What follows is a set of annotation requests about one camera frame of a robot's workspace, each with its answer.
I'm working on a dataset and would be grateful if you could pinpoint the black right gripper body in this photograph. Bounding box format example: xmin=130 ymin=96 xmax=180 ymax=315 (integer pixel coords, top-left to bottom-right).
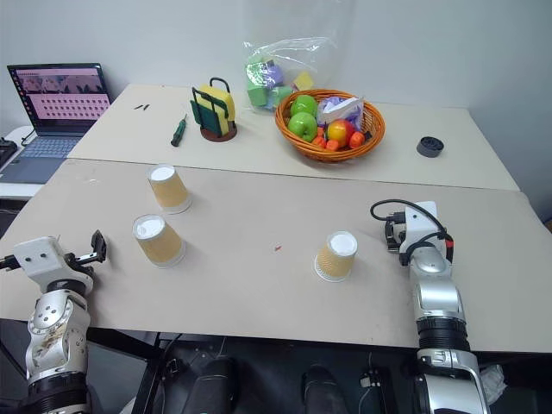
xmin=391 ymin=220 xmax=409 ymax=256

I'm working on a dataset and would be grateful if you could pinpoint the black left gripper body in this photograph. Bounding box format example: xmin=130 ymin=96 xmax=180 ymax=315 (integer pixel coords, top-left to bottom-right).
xmin=64 ymin=254 xmax=95 ymax=281

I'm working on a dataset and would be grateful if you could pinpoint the brown ribbed paper cup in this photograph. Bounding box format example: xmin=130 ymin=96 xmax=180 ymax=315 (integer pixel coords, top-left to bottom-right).
xmin=146 ymin=163 xmax=192 ymax=216
xmin=314 ymin=231 xmax=360 ymax=284
xmin=131 ymin=214 xmax=187 ymax=270

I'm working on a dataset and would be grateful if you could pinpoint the black round cap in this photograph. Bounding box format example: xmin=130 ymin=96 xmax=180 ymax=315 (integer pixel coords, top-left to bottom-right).
xmin=416 ymin=135 xmax=446 ymax=160

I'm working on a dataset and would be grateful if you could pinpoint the red yellow toy apple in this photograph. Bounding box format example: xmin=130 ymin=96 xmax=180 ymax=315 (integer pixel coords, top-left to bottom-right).
xmin=326 ymin=119 xmax=357 ymax=145

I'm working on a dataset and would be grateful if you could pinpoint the black device beside laptop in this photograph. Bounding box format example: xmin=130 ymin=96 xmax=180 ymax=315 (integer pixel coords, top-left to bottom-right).
xmin=0 ymin=136 xmax=19 ymax=170

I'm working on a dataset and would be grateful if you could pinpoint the orange wicker basket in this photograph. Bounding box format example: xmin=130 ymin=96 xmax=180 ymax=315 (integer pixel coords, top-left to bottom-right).
xmin=274 ymin=88 xmax=386 ymax=164

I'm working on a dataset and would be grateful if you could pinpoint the white purple packet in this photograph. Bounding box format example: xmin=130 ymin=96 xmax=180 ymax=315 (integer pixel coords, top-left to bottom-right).
xmin=317 ymin=96 xmax=366 ymax=130

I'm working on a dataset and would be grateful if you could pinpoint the green toy apple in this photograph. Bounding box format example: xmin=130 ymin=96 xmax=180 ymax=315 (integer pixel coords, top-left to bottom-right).
xmin=287 ymin=112 xmax=318 ymax=143
xmin=289 ymin=95 xmax=320 ymax=116

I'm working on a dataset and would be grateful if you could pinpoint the grey open laptop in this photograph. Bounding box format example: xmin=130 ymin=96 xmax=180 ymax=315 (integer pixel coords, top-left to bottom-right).
xmin=0 ymin=62 xmax=113 ymax=185

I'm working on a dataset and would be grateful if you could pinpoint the yellow green sponge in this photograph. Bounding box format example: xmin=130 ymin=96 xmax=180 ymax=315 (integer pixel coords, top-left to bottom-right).
xmin=196 ymin=84 xmax=236 ymax=135

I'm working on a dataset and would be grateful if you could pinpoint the green foam block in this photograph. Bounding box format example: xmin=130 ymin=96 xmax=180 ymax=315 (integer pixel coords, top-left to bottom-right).
xmin=246 ymin=62 xmax=271 ymax=89
xmin=247 ymin=85 xmax=273 ymax=108

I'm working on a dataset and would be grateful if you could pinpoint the purple foam block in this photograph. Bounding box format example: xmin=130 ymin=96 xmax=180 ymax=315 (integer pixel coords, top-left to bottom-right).
xmin=262 ymin=60 xmax=286 ymax=87

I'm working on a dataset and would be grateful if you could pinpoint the clear plastic bag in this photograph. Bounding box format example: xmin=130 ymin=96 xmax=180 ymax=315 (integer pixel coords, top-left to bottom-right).
xmin=241 ymin=35 xmax=338 ymax=115

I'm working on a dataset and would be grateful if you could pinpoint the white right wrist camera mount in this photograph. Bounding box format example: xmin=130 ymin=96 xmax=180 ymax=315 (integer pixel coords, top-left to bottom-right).
xmin=401 ymin=200 xmax=442 ymax=256

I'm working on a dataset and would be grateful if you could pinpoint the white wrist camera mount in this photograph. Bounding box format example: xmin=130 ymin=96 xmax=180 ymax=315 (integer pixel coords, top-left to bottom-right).
xmin=401 ymin=200 xmax=442 ymax=256
xmin=12 ymin=235 xmax=72 ymax=289

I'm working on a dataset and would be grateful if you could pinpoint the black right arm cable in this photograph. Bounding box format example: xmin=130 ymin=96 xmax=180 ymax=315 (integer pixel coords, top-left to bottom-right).
xmin=370 ymin=198 xmax=455 ymax=266

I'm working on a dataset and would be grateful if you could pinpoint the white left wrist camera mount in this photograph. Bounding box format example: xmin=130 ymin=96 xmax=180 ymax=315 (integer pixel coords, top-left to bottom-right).
xmin=12 ymin=235 xmax=72 ymax=289

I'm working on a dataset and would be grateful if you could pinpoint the green handled screwdriver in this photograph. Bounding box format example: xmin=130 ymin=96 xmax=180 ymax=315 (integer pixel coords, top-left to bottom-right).
xmin=170 ymin=113 xmax=190 ymax=148

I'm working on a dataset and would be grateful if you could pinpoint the black wire sponge holder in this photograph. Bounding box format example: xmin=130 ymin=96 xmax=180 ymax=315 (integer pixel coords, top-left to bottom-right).
xmin=190 ymin=77 xmax=239 ymax=143

